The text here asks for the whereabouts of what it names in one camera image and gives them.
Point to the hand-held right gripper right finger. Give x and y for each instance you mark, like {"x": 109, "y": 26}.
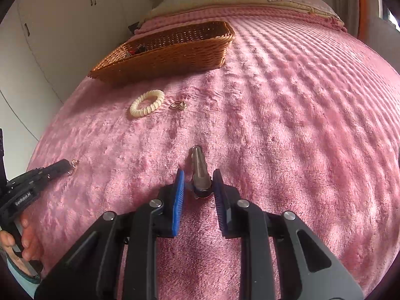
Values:
{"x": 218, "y": 206}

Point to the grey and orange curtain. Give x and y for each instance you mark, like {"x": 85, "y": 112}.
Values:
{"x": 361, "y": 6}

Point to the translucent wavy hair clip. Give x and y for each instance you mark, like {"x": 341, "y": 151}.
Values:
{"x": 200, "y": 172}

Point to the white wardrobe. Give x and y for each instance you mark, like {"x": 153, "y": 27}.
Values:
{"x": 62, "y": 22}

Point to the bright window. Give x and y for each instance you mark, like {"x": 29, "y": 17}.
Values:
{"x": 389, "y": 15}

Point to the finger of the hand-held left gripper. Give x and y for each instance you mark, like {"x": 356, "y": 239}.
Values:
{"x": 56, "y": 168}
{"x": 2, "y": 156}

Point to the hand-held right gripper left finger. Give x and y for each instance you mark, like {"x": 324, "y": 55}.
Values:
{"x": 177, "y": 206}

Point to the small black box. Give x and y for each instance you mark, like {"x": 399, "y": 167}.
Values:
{"x": 134, "y": 27}

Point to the person's left forearm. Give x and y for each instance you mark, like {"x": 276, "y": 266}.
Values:
{"x": 28, "y": 282}

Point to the brown wicker basket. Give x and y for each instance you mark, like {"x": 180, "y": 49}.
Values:
{"x": 181, "y": 53}

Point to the person's left hand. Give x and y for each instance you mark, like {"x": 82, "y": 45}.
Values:
{"x": 31, "y": 243}

